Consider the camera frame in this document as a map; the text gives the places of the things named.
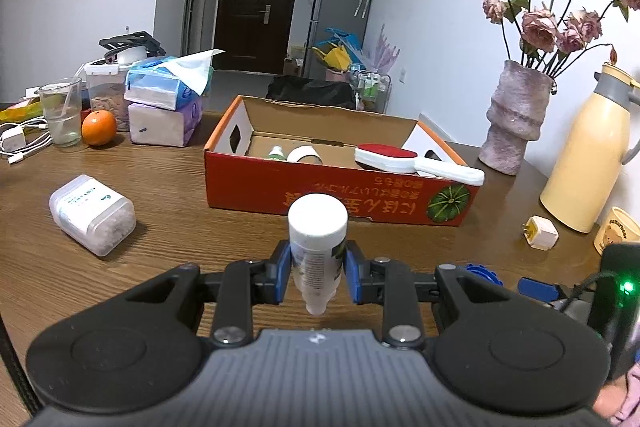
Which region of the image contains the white clear pill container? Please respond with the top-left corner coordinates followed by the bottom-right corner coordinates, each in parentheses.
top-left (49, 174), bottom-right (137, 258)

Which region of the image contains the orange fruit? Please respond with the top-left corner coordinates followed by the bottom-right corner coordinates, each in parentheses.
top-left (81, 109), bottom-right (117, 146)

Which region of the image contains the white tape roll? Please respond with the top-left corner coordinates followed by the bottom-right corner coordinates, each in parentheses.
top-left (286, 145), bottom-right (323, 165)

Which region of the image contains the clear drinking glass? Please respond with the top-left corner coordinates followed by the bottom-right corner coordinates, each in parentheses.
top-left (38, 77), bottom-right (82, 147)

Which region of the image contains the blue ridged bottle cap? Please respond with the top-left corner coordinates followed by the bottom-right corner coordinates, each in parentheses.
top-left (465, 263), bottom-right (503, 286)

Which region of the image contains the red cardboard box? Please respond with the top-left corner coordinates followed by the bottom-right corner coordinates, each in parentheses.
top-left (204, 96), bottom-right (480, 227)

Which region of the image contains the wire storage trolley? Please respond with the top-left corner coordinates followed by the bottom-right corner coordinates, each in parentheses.
top-left (348, 64), bottom-right (392, 114)

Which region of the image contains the white charger with cable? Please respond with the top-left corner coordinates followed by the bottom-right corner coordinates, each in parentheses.
top-left (1, 117), bottom-right (52, 165)

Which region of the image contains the red white lint brush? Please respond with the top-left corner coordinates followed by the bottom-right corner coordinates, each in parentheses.
top-left (354, 144), bottom-right (485, 186)

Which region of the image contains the pink ceramic vase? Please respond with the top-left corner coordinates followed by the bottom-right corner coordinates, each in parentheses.
top-left (478, 60), bottom-right (555, 176)

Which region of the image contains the dark entrance door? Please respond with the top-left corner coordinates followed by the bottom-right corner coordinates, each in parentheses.
top-left (214, 0), bottom-right (295, 75)

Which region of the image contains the purple tissue pack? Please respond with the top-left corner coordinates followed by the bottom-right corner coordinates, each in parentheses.
top-left (128, 98), bottom-right (203, 147)

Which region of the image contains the clear food container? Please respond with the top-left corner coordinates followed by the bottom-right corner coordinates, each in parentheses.
top-left (84, 61), bottom-right (130, 132)

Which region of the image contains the black bag on floor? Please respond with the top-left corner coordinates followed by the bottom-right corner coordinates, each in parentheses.
top-left (266, 75), bottom-right (356, 109)

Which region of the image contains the white spray bottle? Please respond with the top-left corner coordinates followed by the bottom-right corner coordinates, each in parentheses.
top-left (288, 193), bottom-right (348, 315)

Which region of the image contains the black headset on container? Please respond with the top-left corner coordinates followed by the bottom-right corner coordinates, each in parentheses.
top-left (99, 31), bottom-right (166, 64)

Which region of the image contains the cream thermos jug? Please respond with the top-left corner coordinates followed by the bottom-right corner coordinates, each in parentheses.
top-left (540, 63), bottom-right (639, 233)

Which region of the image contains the white plug adapter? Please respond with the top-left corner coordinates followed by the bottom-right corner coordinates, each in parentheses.
top-left (523, 216), bottom-right (559, 251)

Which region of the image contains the cream bear mug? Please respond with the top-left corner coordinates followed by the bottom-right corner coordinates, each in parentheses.
top-left (593, 207), bottom-right (640, 255)

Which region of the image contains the person's right hand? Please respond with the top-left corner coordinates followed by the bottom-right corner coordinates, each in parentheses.
top-left (593, 363), bottom-right (640, 427)

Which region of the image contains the blue tissue pack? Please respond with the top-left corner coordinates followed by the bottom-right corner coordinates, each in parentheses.
top-left (124, 49), bottom-right (224, 110)

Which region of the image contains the green spray bottle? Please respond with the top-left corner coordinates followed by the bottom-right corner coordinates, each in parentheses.
top-left (267, 145), bottom-right (286, 161)

